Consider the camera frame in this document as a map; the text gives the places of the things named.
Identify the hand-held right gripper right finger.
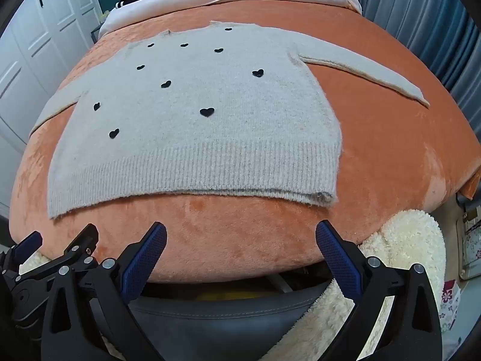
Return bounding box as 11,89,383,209
315,220,444,361

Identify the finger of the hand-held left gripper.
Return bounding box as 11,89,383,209
11,231,43,268
47,223,99,277

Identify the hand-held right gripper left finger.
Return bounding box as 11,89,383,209
41,221,168,361

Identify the grey sweater with black hearts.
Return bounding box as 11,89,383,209
29,20,431,219

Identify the cream fluffy blanket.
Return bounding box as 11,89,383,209
19,208,446,361

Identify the grey leather seat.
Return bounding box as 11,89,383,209
128,281,333,361

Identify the orange plush blanket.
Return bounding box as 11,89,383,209
9,0,481,282

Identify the floral storage box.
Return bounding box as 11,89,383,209
455,211,481,281

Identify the white wardrobe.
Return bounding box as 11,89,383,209
0,0,104,215

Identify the blue curtain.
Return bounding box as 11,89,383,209
351,0,481,136

